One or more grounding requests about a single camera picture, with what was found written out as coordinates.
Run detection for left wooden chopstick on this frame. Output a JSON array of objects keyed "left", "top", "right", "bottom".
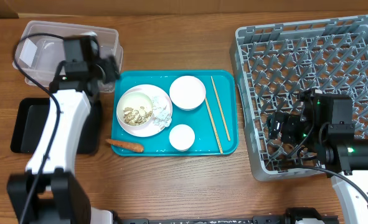
[{"left": 205, "top": 97, "right": 224, "bottom": 154}]

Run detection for orange carrot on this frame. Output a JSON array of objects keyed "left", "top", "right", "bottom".
[{"left": 106, "top": 139, "right": 144, "bottom": 153}]

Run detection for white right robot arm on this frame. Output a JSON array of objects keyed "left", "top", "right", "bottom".
[{"left": 267, "top": 91, "right": 368, "bottom": 223}]

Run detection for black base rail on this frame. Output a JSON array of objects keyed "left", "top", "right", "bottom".
[{"left": 115, "top": 215, "right": 339, "bottom": 224}]

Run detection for pink white bowl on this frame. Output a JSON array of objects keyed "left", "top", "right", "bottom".
[{"left": 169, "top": 76, "right": 206, "bottom": 111}]

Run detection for black food waste tray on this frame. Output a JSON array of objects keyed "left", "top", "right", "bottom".
[{"left": 10, "top": 98, "right": 103, "bottom": 154}]

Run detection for cream bowl with leftovers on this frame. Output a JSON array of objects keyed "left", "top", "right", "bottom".
[{"left": 116, "top": 91, "right": 153, "bottom": 127}]

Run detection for rice and meat leftovers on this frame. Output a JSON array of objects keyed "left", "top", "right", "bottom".
[{"left": 123, "top": 106, "right": 153, "bottom": 126}]

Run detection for clear plastic waste bin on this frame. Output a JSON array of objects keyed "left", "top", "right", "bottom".
[{"left": 15, "top": 21, "right": 123, "bottom": 86}]

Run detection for teal serving tray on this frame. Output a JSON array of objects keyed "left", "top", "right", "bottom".
[{"left": 111, "top": 70, "right": 239, "bottom": 157}]

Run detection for wooden chopstick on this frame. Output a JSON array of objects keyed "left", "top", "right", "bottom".
[
  {"left": 205, "top": 97, "right": 224, "bottom": 154},
  {"left": 210, "top": 76, "right": 231, "bottom": 141}
]

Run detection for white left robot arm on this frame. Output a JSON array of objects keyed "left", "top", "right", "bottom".
[{"left": 7, "top": 34, "right": 121, "bottom": 223}]

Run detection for right wooden chopstick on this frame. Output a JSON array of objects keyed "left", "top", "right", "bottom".
[{"left": 210, "top": 76, "right": 231, "bottom": 141}]

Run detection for grey dishwasher rack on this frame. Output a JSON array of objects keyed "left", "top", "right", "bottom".
[{"left": 230, "top": 15, "right": 368, "bottom": 181}]

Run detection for white napkin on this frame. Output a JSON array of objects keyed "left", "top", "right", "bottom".
[{"left": 152, "top": 96, "right": 171, "bottom": 129}]

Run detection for small white cup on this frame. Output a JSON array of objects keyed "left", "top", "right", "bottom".
[{"left": 169, "top": 124, "right": 195, "bottom": 152}]

